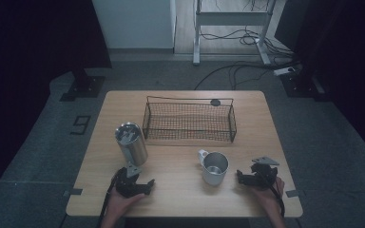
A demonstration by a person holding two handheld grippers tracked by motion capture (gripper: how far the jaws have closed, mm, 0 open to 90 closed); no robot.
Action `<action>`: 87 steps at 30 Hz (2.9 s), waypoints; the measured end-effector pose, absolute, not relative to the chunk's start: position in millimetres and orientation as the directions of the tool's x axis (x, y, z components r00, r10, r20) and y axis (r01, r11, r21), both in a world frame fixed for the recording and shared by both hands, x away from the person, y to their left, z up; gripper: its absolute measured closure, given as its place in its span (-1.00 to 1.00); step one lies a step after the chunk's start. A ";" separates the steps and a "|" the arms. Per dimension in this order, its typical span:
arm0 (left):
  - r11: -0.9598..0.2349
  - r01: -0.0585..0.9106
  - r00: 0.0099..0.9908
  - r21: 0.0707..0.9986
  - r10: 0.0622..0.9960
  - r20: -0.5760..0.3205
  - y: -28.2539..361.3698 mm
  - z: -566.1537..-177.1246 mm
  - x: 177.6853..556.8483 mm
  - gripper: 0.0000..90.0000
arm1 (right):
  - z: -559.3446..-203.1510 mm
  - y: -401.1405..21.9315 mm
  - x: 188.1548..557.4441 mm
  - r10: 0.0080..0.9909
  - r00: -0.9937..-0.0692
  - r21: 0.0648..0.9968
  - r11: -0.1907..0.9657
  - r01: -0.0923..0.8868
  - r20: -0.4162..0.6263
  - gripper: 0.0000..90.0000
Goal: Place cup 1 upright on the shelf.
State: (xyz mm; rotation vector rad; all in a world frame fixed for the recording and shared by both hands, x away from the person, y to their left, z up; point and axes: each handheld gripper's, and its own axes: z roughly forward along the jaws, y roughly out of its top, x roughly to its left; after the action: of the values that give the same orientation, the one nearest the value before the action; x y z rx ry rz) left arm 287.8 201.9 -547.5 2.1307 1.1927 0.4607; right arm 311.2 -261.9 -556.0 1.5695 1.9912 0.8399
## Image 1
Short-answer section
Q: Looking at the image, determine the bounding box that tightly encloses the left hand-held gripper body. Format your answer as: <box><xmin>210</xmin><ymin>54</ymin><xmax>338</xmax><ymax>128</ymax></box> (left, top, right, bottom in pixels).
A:
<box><xmin>113</xmin><ymin>161</ymin><xmax>148</xmax><ymax>200</ymax></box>

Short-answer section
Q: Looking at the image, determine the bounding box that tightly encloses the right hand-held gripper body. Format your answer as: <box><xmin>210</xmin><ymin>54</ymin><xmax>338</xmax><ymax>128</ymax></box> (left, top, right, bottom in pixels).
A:
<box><xmin>246</xmin><ymin>156</ymin><xmax>280</xmax><ymax>191</ymax></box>

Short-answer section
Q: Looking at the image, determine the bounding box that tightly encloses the stainless steel tumbler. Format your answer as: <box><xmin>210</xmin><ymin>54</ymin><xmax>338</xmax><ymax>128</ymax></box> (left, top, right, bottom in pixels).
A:
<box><xmin>114</xmin><ymin>122</ymin><xmax>149</xmax><ymax>167</ymax></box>

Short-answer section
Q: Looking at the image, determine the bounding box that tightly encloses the black wire mesh basket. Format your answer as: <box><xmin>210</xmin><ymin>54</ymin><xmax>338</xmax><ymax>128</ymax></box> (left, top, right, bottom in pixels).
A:
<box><xmin>142</xmin><ymin>95</ymin><xmax>238</xmax><ymax>144</ymax></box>

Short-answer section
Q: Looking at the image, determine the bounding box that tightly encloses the person's left hand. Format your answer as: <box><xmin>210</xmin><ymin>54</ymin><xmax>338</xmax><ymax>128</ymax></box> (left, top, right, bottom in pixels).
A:
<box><xmin>105</xmin><ymin>186</ymin><xmax>149</xmax><ymax>223</ymax></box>

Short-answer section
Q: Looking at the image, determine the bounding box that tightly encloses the person's right hand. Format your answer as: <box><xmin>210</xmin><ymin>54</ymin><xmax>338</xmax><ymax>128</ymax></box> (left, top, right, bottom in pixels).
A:
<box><xmin>250</xmin><ymin>176</ymin><xmax>286</xmax><ymax>217</ymax></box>

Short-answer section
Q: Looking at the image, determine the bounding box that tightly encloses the black tape floor mark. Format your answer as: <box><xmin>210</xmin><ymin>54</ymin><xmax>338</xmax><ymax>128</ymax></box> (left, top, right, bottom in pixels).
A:
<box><xmin>69</xmin><ymin>115</ymin><xmax>92</xmax><ymax>136</ymax></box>

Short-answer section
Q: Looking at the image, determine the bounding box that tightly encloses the black stand base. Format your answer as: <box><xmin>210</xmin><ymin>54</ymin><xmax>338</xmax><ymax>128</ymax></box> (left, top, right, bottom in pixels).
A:
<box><xmin>59</xmin><ymin>67</ymin><xmax>106</xmax><ymax>103</ymax></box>
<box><xmin>279</xmin><ymin>69</ymin><xmax>328</xmax><ymax>99</ymax></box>

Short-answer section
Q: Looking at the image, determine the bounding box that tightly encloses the white power strip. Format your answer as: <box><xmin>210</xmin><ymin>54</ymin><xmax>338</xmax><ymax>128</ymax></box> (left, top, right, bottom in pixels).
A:
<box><xmin>273</xmin><ymin>66</ymin><xmax>298</xmax><ymax>77</ymax></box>

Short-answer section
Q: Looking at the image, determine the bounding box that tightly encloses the dark curtain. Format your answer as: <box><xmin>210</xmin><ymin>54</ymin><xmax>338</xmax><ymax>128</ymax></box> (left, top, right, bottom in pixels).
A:
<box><xmin>274</xmin><ymin>0</ymin><xmax>365</xmax><ymax>167</ymax></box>
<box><xmin>0</xmin><ymin>0</ymin><xmax>113</xmax><ymax>207</ymax></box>

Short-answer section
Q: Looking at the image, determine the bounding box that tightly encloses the white cabinet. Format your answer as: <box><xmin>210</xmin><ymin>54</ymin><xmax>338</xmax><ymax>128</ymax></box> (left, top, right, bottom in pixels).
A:
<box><xmin>91</xmin><ymin>0</ymin><xmax>177</xmax><ymax>50</ymax></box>

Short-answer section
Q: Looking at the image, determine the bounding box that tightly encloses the left hand-held gripper cable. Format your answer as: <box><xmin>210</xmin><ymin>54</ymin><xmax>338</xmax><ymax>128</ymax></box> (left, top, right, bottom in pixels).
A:
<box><xmin>97</xmin><ymin>166</ymin><xmax>127</xmax><ymax>228</ymax></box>

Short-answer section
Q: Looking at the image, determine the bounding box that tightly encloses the hand-held gripper cable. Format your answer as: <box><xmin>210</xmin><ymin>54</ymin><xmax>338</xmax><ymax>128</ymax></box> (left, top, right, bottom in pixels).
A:
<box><xmin>97</xmin><ymin>166</ymin><xmax>127</xmax><ymax>228</ymax></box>
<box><xmin>252</xmin><ymin>162</ymin><xmax>286</xmax><ymax>219</ymax></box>

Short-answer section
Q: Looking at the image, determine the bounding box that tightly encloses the right hand-held gripper cable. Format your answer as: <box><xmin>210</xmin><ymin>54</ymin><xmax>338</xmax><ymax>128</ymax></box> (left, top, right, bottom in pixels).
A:
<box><xmin>252</xmin><ymin>162</ymin><xmax>286</xmax><ymax>219</ymax></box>

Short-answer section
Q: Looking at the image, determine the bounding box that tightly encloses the long black floor cable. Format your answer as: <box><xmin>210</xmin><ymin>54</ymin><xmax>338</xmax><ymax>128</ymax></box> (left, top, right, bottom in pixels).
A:
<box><xmin>193</xmin><ymin>61</ymin><xmax>300</xmax><ymax>91</ymax></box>

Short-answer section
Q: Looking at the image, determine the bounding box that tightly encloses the bundle of floor cables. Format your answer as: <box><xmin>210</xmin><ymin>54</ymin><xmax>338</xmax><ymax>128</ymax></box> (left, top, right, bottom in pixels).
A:
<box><xmin>199</xmin><ymin>27</ymin><xmax>297</xmax><ymax>59</ymax></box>

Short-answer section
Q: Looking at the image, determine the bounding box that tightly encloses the white metal desk frame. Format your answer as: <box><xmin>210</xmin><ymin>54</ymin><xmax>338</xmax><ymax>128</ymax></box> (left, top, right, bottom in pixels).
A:
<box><xmin>192</xmin><ymin>0</ymin><xmax>279</xmax><ymax>67</ymax></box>

